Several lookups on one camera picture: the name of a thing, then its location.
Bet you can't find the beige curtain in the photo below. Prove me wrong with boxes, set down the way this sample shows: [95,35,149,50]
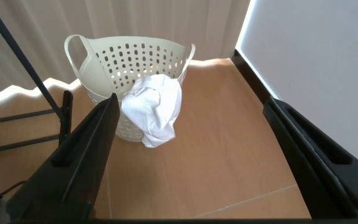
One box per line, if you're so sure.
[0,0,251,100]

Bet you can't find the white laundry basket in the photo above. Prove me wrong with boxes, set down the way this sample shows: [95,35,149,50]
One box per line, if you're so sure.
[63,34,196,143]

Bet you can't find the white garment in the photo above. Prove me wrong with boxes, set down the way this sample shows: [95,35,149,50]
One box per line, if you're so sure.
[120,73,183,149]

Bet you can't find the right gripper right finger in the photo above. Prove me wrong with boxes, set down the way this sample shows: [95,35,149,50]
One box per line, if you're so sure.
[262,96,358,219]

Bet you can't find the black clothes rack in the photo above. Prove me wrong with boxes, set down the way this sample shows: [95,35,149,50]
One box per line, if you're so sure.
[0,0,74,156]

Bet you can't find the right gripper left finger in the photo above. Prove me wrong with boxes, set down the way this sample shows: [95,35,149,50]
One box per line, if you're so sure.
[7,92,122,220]

